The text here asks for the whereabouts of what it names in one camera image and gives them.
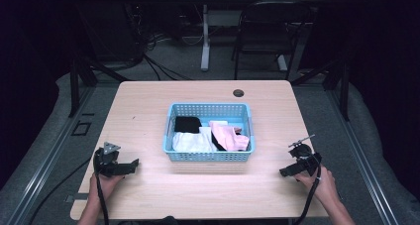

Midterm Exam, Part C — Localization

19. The black folding chair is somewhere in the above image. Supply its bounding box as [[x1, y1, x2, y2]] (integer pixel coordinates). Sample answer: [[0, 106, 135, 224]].
[[230, 0, 315, 81]]

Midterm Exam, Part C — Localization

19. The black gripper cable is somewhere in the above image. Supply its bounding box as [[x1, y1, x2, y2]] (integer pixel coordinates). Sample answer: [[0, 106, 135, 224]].
[[292, 152, 323, 225], [94, 172, 111, 225]]

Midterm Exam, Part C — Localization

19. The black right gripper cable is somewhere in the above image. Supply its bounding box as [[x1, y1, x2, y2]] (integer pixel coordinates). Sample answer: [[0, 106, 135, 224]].
[[292, 152, 323, 225]]

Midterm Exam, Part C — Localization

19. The small white sock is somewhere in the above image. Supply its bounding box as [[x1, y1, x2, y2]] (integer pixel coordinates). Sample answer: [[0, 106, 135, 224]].
[[208, 119, 230, 128]]

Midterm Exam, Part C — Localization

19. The bundle of floor cables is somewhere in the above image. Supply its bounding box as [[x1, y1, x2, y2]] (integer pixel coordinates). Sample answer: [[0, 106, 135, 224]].
[[125, 6, 203, 82]]

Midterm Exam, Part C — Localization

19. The pink sock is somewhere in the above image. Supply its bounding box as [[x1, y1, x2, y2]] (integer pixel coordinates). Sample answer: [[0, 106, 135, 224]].
[[208, 120, 251, 153]]

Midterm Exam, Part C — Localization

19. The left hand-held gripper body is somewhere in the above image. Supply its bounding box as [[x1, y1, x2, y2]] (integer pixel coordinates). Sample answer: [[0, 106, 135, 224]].
[[93, 141, 123, 178]]

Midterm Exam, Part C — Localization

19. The small black sock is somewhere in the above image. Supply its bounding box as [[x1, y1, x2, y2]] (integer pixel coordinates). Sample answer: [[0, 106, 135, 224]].
[[211, 135, 228, 152]]

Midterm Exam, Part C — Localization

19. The blue plastic basket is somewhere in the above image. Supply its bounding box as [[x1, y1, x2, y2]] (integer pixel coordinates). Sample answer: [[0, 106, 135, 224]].
[[161, 101, 257, 163]]

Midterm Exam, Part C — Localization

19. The white desk leg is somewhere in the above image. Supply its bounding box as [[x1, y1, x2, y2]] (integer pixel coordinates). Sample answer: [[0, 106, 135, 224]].
[[200, 3, 211, 72]]

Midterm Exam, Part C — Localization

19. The black metal stand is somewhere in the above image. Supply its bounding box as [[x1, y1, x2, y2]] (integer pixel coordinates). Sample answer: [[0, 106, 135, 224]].
[[290, 56, 352, 122], [67, 52, 131, 118]]

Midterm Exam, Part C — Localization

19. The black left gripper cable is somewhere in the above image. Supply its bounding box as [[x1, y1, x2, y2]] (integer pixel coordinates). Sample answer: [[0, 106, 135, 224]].
[[94, 172, 111, 225]]

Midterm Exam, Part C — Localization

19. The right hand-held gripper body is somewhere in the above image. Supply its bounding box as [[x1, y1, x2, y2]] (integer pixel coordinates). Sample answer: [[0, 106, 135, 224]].
[[287, 134, 323, 177]]

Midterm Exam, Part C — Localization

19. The person's right hand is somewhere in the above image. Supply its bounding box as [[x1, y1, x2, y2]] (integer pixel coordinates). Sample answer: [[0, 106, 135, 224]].
[[294, 165, 335, 203]]

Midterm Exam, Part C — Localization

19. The person's left hand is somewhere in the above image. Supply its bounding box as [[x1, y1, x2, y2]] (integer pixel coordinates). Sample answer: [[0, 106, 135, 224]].
[[88, 172, 127, 201]]

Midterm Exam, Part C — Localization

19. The black floor cable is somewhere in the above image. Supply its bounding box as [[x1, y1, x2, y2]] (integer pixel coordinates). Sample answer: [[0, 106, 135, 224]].
[[28, 156, 94, 225]]

